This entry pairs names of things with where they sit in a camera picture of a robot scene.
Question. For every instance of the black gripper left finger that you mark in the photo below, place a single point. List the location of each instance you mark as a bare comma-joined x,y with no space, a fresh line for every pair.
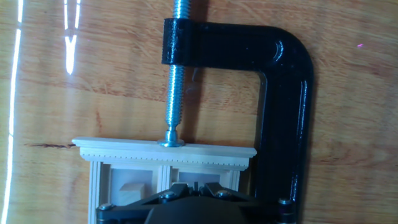
174,191

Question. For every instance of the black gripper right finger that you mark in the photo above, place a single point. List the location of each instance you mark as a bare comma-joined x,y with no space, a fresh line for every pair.
217,191

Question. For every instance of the miniature wooden sliding window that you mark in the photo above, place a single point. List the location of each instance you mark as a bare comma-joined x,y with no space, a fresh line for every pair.
168,152

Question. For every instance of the small wooden cube on pane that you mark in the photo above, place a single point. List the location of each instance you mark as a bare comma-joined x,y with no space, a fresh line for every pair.
132,193

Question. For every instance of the black C-clamp with steel screw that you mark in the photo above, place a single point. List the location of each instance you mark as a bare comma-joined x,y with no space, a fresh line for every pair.
286,109

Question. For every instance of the orange-brown wooden board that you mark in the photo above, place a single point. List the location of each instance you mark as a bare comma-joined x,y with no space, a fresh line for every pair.
342,93

